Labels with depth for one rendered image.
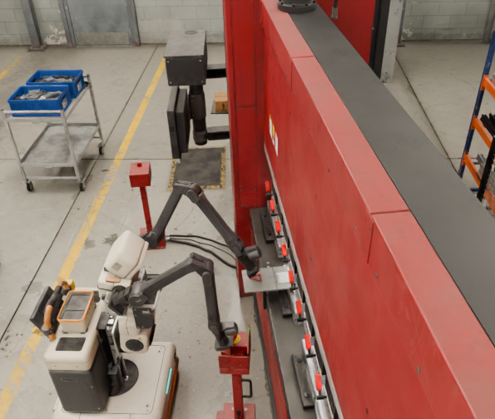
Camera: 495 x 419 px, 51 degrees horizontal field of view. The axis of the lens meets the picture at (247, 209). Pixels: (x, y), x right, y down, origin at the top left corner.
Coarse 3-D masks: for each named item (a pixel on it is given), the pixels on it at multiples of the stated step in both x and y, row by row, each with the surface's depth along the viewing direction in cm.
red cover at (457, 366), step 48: (288, 48) 218; (336, 96) 178; (336, 144) 152; (336, 192) 155; (384, 192) 131; (384, 240) 116; (384, 288) 119; (432, 288) 104; (432, 336) 95; (480, 336) 94; (432, 384) 97; (480, 384) 86
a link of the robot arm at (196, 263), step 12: (192, 252) 241; (180, 264) 241; (192, 264) 236; (204, 264) 239; (156, 276) 248; (168, 276) 243; (180, 276) 242; (144, 288) 248; (156, 288) 248; (132, 300) 250; (144, 300) 249
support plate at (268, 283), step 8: (264, 272) 298; (272, 272) 298; (280, 272) 298; (248, 280) 293; (264, 280) 293; (272, 280) 292; (248, 288) 288; (256, 288) 288; (264, 288) 287; (272, 288) 287; (280, 288) 287; (288, 288) 288
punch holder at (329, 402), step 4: (328, 380) 200; (328, 384) 200; (324, 388) 207; (328, 388) 200; (324, 392) 206; (328, 392) 201; (328, 396) 202; (332, 396) 194; (324, 400) 208; (328, 400) 202; (332, 400) 195; (324, 404) 208; (328, 404) 202; (332, 404) 195; (328, 408) 202; (332, 408) 196; (328, 412) 203; (332, 412) 197; (336, 412) 192; (328, 416) 204; (332, 416) 197; (336, 416) 194
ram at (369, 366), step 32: (288, 96) 234; (288, 128) 241; (288, 160) 249; (320, 160) 180; (288, 192) 258; (320, 192) 184; (288, 224) 267; (320, 224) 189; (320, 256) 194; (352, 256) 150; (320, 288) 199; (352, 288) 153; (320, 320) 204; (352, 320) 156; (384, 320) 126; (352, 352) 160; (384, 352) 128; (352, 384) 163; (384, 384) 130; (416, 384) 109; (352, 416) 167; (384, 416) 133; (416, 416) 111
